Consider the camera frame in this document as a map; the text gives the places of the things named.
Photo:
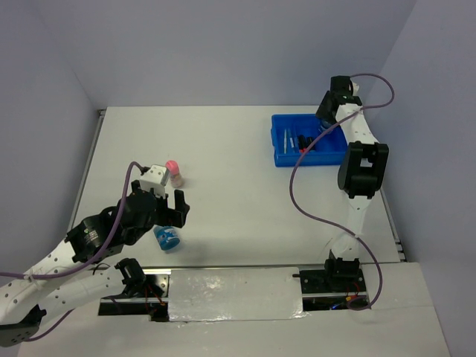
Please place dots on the silver foil plate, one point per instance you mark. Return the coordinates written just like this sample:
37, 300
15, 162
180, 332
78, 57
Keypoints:
235, 294

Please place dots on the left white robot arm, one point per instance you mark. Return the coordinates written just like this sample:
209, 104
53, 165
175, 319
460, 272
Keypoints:
52, 287

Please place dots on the pink black highlighter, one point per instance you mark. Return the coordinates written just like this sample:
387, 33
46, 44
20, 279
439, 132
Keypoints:
302, 143

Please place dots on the orange black highlighter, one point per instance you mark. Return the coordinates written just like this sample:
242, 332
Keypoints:
309, 143

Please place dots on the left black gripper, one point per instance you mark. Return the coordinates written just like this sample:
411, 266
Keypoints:
176, 216

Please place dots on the blue divided plastic bin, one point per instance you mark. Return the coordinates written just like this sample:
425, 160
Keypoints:
292, 134

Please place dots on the blue black highlighter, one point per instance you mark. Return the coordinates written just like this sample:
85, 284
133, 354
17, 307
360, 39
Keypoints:
295, 144

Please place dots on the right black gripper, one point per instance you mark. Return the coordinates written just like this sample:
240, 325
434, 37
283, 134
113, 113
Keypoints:
323, 110

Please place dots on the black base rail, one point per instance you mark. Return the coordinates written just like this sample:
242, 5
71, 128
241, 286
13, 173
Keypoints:
152, 300

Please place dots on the blue patterned round jar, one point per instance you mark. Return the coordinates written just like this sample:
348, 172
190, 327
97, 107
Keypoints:
325, 123

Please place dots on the pink capped eraser bottle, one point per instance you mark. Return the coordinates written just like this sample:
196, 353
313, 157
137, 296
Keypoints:
175, 179

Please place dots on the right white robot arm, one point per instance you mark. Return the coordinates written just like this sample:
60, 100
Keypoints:
360, 176

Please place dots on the blue labelled tub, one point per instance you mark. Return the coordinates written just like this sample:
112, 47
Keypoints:
166, 237

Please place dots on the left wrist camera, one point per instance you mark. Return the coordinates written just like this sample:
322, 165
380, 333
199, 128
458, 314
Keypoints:
154, 180

